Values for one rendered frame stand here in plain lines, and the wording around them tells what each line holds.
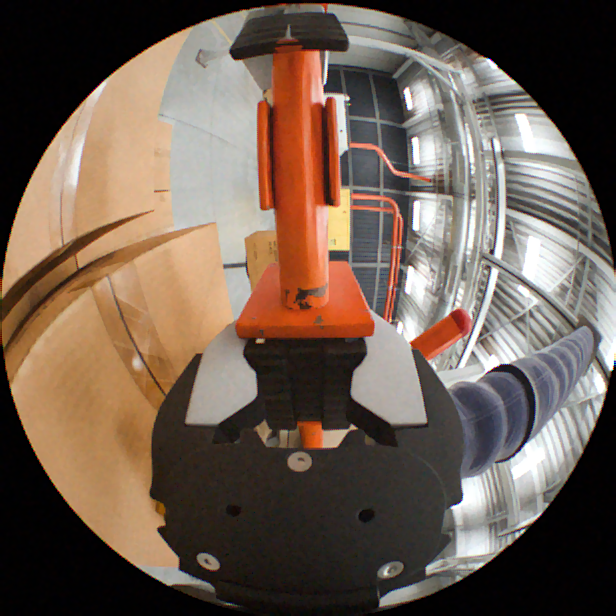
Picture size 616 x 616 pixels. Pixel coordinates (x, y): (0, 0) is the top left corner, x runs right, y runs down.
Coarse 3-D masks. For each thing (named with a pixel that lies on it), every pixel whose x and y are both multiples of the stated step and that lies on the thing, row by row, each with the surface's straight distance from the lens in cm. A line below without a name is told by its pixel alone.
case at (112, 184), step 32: (128, 64) 46; (160, 64) 53; (96, 96) 38; (128, 96) 42; (160, 96) 48; (64, 128) 33; (96, 128) 35; (128, 128) 39; (64, 160) 31; (96, 160) 33; (128, 160) 37; (32, 192) 29; (64, 192) 30; (96, 192) 32; (128, 192) 36; (32, 224) 28; (64, 224) 29; (96, 224) 31; (32, 256) 27; (64, 256) 46
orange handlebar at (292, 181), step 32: (288, 64) 11; (320, 64) 11; (288, 96) 9; (320, 96) 10; (288, 128) 9; (320, 128) 9; (288, 160) 8; (320, 160) 8; (288, 192) 8; (320, 192) 8; (288, 224) 8; (320, 224) 8; (288, 256) 8; (320, 256) 9; (288, 288) 9; (320, 288) 9
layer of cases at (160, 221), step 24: (168, 144) 117; (168, 168) 114; (168, 192) 110; (144, 216) 95; (168, 216) 108; (96, 240) 77; (120, 240) 84; (72, 264) 72; (48, 288) 68; (24, 312) 66
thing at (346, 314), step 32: (256, 288) 12; (352, 288) 11; (256, 320) 9; (288, 320) 9; (320, 320) 9; (352, 320) 9; (256, 352) 9; (288, 352) 9; (320, 352) 9; (352, 352) 8; (288, 384) 10; (320, 384) 11; (288, 416) 12; (320, 416) 14
